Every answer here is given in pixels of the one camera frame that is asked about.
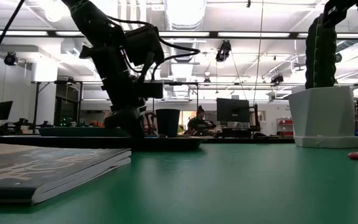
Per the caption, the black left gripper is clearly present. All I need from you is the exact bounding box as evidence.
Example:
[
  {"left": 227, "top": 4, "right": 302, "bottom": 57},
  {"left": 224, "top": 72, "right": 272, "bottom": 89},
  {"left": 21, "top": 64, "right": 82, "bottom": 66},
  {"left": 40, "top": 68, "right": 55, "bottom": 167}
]
[{"left": 99, "top": 77, "right": 164, "bottom": 138}]

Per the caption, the dark blue plastic cup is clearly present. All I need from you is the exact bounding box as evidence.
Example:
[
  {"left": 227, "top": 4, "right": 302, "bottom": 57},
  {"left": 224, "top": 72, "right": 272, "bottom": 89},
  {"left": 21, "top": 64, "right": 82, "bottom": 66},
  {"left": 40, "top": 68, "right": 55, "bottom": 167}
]
[{"left": 155, "top": 108, "right": 181, "bottom": 138}]

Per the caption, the dark green plastic tray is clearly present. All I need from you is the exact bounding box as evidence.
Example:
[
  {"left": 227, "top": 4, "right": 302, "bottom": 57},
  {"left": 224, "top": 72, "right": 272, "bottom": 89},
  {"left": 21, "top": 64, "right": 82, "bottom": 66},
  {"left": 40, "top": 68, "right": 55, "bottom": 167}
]
[{"left": 0, "top": 135, "right": 204, "bottom": 152}]

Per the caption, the green plastic plate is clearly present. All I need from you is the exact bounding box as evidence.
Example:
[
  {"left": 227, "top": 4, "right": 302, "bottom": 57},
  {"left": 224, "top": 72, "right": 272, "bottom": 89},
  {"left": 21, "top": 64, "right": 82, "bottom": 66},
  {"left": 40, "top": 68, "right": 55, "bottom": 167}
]
[{"left": 38, "top": 126, "right": 131, "bottom": 138}]

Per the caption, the person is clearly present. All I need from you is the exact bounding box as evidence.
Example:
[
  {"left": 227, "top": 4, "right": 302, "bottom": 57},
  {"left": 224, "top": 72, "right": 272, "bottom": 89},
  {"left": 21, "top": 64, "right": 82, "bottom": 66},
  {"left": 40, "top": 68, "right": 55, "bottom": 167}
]
[{"left": 187, "top": 105, "right": 218, "bottom": 136}]

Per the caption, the dark paperback book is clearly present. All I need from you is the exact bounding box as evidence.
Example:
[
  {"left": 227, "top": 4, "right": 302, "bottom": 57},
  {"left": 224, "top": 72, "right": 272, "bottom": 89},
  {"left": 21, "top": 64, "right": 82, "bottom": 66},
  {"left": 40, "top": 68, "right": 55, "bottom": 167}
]
[{"left": 0, "top": 141, "right": 132, "bottom": 206}]

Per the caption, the black ceiling spotlight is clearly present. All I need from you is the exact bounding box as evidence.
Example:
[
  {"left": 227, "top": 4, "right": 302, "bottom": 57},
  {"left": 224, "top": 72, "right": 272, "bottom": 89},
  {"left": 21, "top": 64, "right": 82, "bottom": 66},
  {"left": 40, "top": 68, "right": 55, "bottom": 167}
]
[
  {"left": 4, "top": 52, "right": 19, "bottom": 67},
  {"left": 270, "top": 73, "right": 285, "bottom": 85}
]

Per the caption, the shelf with red bins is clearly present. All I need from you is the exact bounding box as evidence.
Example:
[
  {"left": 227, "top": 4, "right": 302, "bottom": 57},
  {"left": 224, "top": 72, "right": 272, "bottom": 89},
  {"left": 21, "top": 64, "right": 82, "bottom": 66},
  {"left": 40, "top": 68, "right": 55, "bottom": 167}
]
[{"left": 276, "top": 117, "right": 295, "bottom": 138}]

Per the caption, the white faceted plant pot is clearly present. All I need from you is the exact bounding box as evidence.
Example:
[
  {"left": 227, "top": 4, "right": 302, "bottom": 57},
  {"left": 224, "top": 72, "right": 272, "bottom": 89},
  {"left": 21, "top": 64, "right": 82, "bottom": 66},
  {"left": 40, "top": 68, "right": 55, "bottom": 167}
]
[{"left": 287, "top": 86, "right": 358, "bottom": 149}]

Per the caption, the green artificial cactus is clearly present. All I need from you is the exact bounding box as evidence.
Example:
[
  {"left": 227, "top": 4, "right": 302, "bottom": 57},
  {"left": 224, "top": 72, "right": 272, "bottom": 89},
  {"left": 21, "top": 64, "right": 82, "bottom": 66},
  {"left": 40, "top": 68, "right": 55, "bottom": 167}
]
[{"left": 304, "top": 12, "right": 338, "bottom": 90}]

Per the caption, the black metal frame stand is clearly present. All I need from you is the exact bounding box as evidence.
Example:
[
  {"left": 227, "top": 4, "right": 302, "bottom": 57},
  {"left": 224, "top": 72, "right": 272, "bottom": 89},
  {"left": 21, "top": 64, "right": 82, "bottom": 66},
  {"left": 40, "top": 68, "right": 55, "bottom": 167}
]
[{"left": 163, "top": 82, "right": 200, "bottom": 124}]

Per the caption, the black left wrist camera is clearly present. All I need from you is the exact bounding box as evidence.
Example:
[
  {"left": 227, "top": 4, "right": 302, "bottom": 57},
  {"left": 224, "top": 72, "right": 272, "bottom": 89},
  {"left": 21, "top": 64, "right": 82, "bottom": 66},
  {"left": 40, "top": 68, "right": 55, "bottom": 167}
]
[{"left": 124, "top": 24, "right": 165, "bottom": 67}]

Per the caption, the tall black metal frame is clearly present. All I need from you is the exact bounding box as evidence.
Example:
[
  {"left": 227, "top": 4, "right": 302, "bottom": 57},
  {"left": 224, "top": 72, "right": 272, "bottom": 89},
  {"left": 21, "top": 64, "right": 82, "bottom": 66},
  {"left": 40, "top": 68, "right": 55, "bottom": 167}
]
[{"left": 30, "top": 80, "right": 84, "bottom": 134}]

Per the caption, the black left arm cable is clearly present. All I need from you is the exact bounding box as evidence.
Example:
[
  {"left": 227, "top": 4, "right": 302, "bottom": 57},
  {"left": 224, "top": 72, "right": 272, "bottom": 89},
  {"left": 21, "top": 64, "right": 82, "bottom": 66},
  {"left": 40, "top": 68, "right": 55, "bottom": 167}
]
[{"left": 107, "top": 15, "right": 201, "bottom": 82}]

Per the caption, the black ceiling-hung camera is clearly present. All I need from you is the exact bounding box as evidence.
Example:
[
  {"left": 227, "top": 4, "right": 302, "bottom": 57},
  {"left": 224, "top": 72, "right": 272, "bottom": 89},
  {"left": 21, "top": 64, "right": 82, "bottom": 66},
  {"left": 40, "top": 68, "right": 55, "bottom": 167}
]
[{"left": 214, "top": 39, "right": 232, "bottom": 63}]

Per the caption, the silver ceiling air duct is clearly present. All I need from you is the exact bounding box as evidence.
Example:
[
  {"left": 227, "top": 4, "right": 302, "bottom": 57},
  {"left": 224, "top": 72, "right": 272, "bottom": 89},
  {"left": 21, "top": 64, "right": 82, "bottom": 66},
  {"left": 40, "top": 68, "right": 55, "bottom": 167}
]
[{"left": 162, "top": 0, "right": 208, "bottom": 65}]

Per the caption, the thin hanging cable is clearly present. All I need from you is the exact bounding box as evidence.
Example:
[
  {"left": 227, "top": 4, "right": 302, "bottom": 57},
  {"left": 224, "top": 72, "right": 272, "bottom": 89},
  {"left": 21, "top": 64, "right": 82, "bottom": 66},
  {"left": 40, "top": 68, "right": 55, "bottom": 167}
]
[{"left": 252, "top": 0, "right": 264, "bottom": 106}]

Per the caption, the thin black cable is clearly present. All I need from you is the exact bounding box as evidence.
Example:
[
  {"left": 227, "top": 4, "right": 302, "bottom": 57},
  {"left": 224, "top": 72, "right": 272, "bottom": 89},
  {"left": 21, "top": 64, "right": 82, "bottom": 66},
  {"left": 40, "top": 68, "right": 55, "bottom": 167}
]
[{"left": 0, "top": 0, "right": 26, "bottom": 78}]

